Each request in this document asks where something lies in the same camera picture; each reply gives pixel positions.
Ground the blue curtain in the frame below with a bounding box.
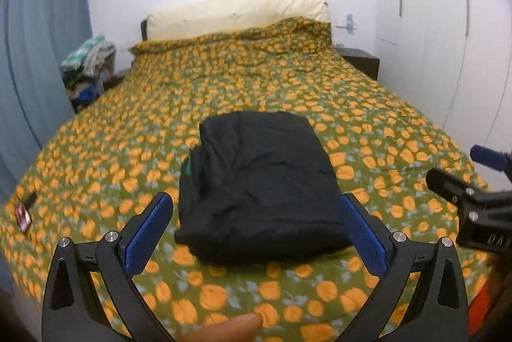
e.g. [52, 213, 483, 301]
[0, 0, 93, 295]

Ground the smartphone with black strap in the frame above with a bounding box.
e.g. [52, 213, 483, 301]
[14, 193, 38, 234]

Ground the green orange floral quilt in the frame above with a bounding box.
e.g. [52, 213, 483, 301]
[0, 17, 491, 342]

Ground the pile of clothes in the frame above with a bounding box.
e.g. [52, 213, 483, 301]
[60, 33, 117, 115]

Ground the dark wooden nightstand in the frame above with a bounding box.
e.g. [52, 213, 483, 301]
[336, 47, 380, 81]

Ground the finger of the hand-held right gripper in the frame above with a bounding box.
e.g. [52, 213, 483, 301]
[470, 145, 512, 172]
[425, 167, 512, 215]

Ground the cream pillow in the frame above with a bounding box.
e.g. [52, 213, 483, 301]
[146, 0, 331, 43]

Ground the black puffer jacket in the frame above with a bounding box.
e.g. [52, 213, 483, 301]
[174, 111, 355, 266]

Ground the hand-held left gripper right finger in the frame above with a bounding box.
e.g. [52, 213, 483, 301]
[337, 193, 468, 342]

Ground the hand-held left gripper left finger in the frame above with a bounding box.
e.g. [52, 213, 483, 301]
[42, 191, 174, 342]

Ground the wall socket with blue plug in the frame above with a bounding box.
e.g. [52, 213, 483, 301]
[336, 12, 358, 34]

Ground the white wardrobe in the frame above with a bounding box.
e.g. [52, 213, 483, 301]
[370, 0, 512, 167]

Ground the person's left hand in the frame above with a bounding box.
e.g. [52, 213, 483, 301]
[198, 313, 264, 342]

